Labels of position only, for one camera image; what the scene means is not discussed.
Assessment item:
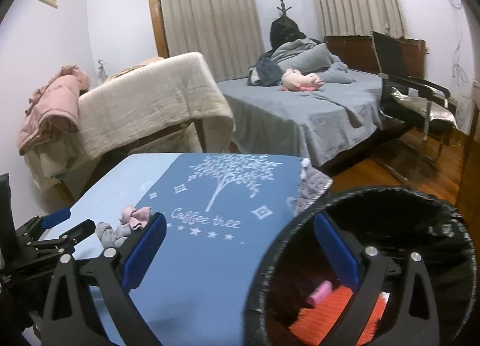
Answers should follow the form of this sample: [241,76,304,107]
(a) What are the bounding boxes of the pink wrapper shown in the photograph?
[306,280,333,308]

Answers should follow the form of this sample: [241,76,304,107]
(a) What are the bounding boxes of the black chair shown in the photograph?
[372,32,456,183]

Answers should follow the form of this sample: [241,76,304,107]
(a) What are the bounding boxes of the grey pillow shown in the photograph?
[277,43,340,74]

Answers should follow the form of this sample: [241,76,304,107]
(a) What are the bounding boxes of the pink plush toy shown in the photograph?
[281,69,325,92]

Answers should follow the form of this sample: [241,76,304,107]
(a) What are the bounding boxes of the grey bed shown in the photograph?
[217,35,429,169]

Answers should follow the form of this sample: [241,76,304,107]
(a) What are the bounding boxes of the silver cushion on chair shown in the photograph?
[391,88,457,129]

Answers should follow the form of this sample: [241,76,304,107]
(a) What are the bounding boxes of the black trash bin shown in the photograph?
[242,186,479,345]

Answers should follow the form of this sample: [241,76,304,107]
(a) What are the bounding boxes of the dark blue clothes on bed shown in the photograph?
[247,52,283,87]

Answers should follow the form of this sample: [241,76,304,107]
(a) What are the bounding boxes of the pink jacket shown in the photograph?
[17,65,90,156]

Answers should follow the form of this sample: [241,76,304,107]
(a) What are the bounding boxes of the beige blanket on rack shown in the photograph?
[72,52,234,161]

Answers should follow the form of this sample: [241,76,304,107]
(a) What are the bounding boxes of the pink sock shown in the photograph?
[120,206,151,230]

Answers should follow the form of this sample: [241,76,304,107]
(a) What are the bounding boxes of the grey sock ball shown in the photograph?
[95,222,132,248]

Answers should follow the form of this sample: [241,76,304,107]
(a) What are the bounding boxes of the coat rack with black clothes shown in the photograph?
[270,0,306,51]

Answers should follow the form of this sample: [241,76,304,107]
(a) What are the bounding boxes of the blue patterned table cloth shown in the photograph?
[42,152,333,346]

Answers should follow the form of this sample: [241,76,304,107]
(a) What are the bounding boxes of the large orange foam net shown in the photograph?
[289,286,390,345]

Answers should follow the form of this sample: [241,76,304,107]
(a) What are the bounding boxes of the left beige curtain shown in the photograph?
[160,0,264,81]

